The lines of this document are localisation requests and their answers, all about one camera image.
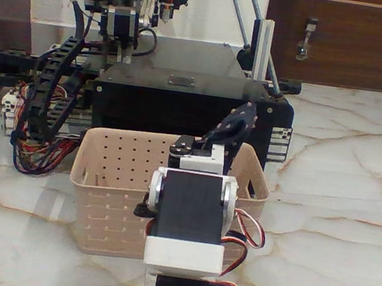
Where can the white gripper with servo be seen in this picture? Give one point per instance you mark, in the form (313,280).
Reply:
(200,159)

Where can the dark navy polka-dot cloth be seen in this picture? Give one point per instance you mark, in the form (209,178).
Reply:
(238,121)

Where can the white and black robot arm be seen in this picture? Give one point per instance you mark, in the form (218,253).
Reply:
(189,203)

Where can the black 3D printer base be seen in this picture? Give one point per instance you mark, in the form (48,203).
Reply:
(182,106)

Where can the beige perforated plastic basket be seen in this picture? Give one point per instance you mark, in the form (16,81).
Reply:
(117,189)

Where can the aluminium upright extrusion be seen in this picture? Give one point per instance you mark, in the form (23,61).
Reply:
(261,49)

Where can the steel threaded rod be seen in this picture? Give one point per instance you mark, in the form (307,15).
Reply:
(236,10)
(263,32)

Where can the metal door latch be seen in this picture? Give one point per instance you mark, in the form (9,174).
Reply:
(307,38)

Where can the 3D printer print head assembly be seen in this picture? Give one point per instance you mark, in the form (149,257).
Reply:
(123,16)

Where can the brown wooden door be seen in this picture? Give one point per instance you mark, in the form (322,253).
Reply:
(361,42)

